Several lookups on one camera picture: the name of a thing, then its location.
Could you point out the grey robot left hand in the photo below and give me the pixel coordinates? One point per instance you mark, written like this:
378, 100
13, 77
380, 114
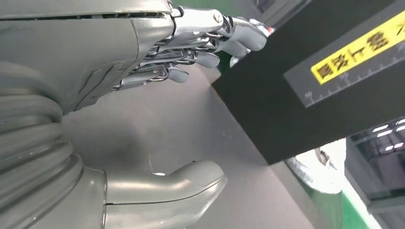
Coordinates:
79, 47

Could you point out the black inbound scanner machine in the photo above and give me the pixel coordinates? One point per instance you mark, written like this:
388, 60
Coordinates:
269, 110

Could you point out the crumpled grey parcel bag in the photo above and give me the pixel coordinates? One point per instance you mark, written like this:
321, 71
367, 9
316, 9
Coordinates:
316, 177

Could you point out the green conveyor belt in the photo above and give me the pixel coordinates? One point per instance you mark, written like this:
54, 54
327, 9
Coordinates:
351, 218

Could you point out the grey window frame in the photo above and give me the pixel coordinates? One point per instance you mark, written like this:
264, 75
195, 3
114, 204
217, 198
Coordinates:
379, 177

